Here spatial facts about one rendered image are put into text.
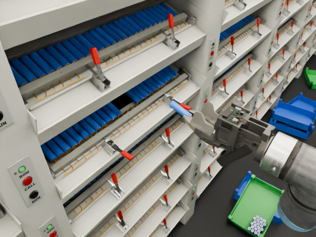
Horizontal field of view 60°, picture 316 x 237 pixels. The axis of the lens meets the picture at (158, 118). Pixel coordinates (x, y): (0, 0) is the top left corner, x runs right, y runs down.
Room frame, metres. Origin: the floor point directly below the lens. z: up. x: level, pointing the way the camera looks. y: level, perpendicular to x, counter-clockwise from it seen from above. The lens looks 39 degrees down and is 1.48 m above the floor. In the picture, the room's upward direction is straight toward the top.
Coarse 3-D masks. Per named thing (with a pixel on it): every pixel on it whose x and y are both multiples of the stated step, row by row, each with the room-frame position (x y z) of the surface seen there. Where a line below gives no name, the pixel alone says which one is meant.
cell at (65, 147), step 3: (57, 135) 0.51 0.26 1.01; (54, 138) 0.50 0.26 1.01; (57, 138) 0.50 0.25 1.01; (60, 138) 0.51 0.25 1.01; (54, 141) 0.50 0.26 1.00; (57, 141) 0.50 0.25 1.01; (60, 141) 0.50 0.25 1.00; (63, 141) 0.50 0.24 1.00; (57, 144) 0.49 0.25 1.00; (60, 144) 0.49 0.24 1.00; (63, 144) 0.49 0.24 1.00; (66, 144) 0.49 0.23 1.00; (60, 147) 0.49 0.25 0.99; (63, 147) 0.48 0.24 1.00; (66, 147) 0.48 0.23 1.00; (69, 147) 0.49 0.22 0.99; (63, 150) 0.48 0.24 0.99; (66, 150) 0.48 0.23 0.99
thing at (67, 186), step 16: (176, 64) 0.91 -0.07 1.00; (192, 80) 0.86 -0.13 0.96; (176, 96) 0.77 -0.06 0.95; (192, 96) 0.82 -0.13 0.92; (160, 112) 0.69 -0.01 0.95; (128, 128) 0.60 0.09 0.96; (144, 128) 0.61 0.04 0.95; (128, 144) 0.55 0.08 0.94; (48, 160) 0.46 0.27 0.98; (80, 160) 0.47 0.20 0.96; (96, 160) 0.48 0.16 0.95; (112, 160) 0.50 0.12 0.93; (64, 176) 0.42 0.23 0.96; (80, 176) 0.43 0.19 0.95; (96, 176) 0.47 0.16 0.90; (64, 192) 0.39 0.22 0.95
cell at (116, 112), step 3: (108, 105) 0.65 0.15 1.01; (111, 105) 0.65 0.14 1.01; (114, 105) 0.65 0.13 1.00; (111, 108) 0.64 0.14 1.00; (114, 108) 0.64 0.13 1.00; (117, 108) 0.64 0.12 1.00; (114, 111) 0.63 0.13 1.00; (117, 111) 0.63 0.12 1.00; (120, 111) 0.63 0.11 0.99; (117, 114) 0.62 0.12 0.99
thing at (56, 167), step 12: (168, 84) 0.79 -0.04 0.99; (180, 84) 0.82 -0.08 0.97; (156, 96) 0.72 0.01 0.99; (144, 108) 0.67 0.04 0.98; (120, 120) 0.60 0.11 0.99; (108, 132) 0.55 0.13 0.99; (84, 144) 0.50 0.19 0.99; (72, 156) 0.46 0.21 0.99; (84, 156) 0.48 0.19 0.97; (60, 168) 0.43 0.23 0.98; (72, 168) 0.44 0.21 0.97
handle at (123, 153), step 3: (111, 144) 0.51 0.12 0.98; (111, 147) 0.51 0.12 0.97; (114, 147) 0.51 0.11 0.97; (117, 147) 0.51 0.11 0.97; (117, 150) 0.50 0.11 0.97; (120, 150) 0.50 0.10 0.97; (123, 150) 0.50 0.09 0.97; (123, 153) 0.49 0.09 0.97; (126, 153) 0.49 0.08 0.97; (126, 156) 0.48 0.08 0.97; (129, 156) 0.48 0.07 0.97; (132, 156) 0.48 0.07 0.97; (129, 159) 0.47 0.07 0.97; (132, 159) 0.47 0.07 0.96
